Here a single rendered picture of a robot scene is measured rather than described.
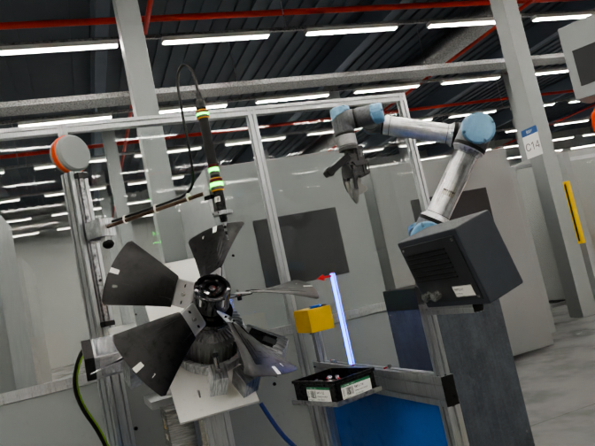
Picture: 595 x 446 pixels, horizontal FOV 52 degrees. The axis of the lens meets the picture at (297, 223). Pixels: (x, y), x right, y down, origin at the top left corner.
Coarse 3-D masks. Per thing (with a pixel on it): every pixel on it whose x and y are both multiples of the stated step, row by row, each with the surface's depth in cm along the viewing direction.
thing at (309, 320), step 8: (296, 312) 242; (304, 312) 234; (312, 312) 232; (320, 312) 233; (328, 312) 234; (296, 320) 244; (304, 320) 236; (312, 320) 231; (320, 320) 232; (328, 320) 233; (304, 328) 237; (312, 328) 230; (320, 328) 232; (328, 328) 233
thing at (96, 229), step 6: (90, 222) 235; (96, 222) 233; (102, 222) 233; (108, 222) 236; (90, 228) 235; (96, 228) 234; (102, 228) 233; (108, 228) 235; (114, 228) 238; (90, 234) 235; (96, 234) 234; (102, 234) 232; (108, 234) 234; (114, 234) 237; (90, 240) 237; (96, 240) 240
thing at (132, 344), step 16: (160, 320) 182; (176, 320) 185; (128, 336) 175; (144, 336) 177; (160, 336) 180; (176, 336) 183; (192, 336) 188; (128, 352) 173; (144, 352) 175; (160, 352) 178; (176, 352) 182; (144, 368) 174; (160, 368) 177; (176, 368) 181; (160, 384) 175
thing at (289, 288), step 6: (288, 282) 215; (294, 282) 214; (300, 282) 213; (264, 288) 202; (270, 288) 201; (276, 288) 201; (282, 288) 201; (288, 288) 202; (294, 288) 202; (300, 288) 203; (306, 288) 204; (312, 288) 205; (294, 294) 197; (300, 294) 198; (306, 294) 199; (312, 294) 199; (318, 294) 201
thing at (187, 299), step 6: (180, 282) 198; (186, 282) 197; (192, 282) 197; (180, 288) 198; (186, 288) 197; (192, 288) 197; (174, 294) 198; (180, 294) 198; (186, 294) 197; (192, 294) 197; (174, 300) 198; (180, 300) 198; (186, 300) 197; (180, 306) 197; (186, 306) 197
